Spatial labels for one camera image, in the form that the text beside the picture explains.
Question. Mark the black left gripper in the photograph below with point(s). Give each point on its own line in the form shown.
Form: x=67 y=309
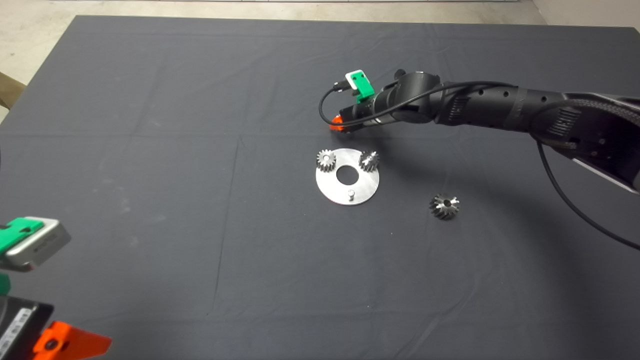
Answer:
x=20 y=325

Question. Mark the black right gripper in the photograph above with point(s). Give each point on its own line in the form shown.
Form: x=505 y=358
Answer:
x=365 y=112

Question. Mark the large steel gear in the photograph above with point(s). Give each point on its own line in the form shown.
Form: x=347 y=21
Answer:
x=444 y=206

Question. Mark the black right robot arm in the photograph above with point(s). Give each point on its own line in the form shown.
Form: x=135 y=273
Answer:
x=500 y=107

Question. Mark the small bright steel gear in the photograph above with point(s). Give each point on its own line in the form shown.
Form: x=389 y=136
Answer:
x=369 y=161
x=326 y=161

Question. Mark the round metal plate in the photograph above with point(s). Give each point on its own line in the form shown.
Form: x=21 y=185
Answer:
x=327 y=187

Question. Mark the dark grey table cloth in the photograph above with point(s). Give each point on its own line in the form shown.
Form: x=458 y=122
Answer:
x=200 y=200

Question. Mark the brown cardboard piece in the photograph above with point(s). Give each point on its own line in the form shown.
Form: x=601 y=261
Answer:
x=10 y=90

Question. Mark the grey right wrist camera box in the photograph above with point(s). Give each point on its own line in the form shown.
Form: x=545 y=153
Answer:
x=350 y=80

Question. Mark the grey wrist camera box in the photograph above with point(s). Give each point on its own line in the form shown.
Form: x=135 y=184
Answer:
x=45 y=245
x=350 y=80

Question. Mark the green right camera mount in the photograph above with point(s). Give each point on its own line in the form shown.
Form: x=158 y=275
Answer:
x=364 y=86

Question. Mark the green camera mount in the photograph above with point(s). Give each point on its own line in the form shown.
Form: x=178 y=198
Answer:
x=17 y=232
x=364 y=86

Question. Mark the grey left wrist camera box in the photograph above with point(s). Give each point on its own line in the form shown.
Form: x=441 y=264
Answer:
x=45 y=245

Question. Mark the green left camera mount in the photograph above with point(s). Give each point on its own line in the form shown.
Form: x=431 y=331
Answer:
x=17 y=232

